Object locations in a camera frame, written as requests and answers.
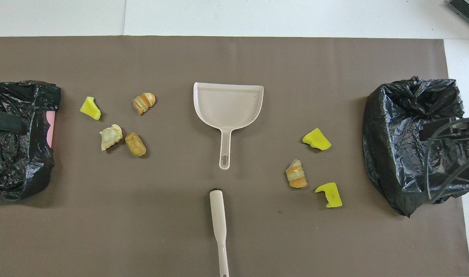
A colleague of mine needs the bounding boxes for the yellow sponge wedge green edge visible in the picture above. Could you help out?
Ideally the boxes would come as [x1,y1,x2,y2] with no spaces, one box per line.
[80,96,102,120]

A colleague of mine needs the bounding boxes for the pale ridged bread piece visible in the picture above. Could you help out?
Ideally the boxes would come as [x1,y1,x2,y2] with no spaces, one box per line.
[100,124,124,152]

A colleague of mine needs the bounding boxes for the yellow sponge chunk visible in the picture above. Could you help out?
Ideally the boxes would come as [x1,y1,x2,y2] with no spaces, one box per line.
[302,128,332,151]

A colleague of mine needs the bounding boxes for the notched yellow sponge piece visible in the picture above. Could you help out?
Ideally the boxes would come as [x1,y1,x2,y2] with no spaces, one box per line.
[315,182,343,209]

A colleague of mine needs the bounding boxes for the brown bread roll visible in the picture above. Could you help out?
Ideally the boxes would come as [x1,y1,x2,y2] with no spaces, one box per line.
[125,132,147,157]

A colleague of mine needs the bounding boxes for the striped toy croissant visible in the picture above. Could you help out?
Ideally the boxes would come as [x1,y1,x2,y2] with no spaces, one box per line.
[133,92,156,115]
[285,159,308,189]

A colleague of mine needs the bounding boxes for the beige plastic dustpan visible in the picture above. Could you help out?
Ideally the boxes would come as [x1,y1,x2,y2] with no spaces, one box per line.
[193,82,265,170]

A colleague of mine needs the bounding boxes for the beige hand brush black bristles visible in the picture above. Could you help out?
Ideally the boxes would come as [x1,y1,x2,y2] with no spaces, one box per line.
[209,189,230,277]

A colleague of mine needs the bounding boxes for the bin lined with black bag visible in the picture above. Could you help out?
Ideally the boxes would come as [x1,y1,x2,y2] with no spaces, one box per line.
[362,76,469,218]

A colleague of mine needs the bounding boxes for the right black garbage bag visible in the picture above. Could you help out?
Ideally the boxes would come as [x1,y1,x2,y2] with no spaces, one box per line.
[0,80,62,202]

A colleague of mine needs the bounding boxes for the brown paper table mat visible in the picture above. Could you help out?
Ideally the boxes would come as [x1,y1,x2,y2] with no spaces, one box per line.
[0,36,469,277]

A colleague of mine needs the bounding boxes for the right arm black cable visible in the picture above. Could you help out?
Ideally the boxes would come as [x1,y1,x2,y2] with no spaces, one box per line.
[426,115,469,202]

